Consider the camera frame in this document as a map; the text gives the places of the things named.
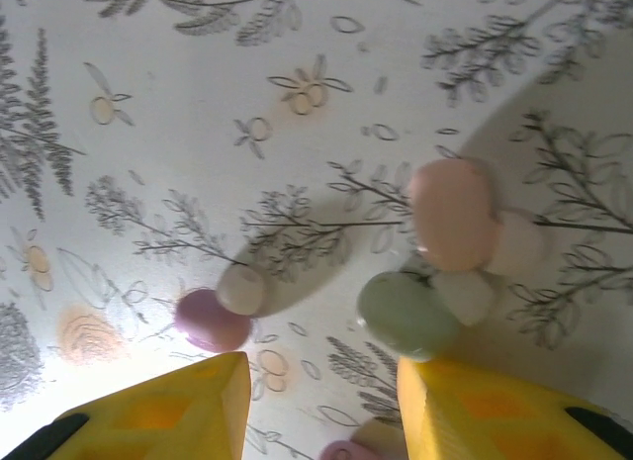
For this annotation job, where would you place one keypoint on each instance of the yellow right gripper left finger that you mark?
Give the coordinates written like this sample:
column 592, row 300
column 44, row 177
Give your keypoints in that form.
column 148, row 420

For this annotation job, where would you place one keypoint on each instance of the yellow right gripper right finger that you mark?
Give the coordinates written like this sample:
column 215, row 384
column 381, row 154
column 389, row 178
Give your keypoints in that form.
column 494, row 420

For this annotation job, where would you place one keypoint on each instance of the mauve earbud white tip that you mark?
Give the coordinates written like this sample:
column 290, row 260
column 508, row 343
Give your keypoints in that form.
column 341, row 451
column 212, row 321

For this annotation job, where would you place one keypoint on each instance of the green earbud white tip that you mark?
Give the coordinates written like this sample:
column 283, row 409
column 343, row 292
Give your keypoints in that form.
column 405, row 311

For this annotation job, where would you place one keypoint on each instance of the pink earbud white tip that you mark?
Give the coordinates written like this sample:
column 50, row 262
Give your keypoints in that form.
column 450, row 217

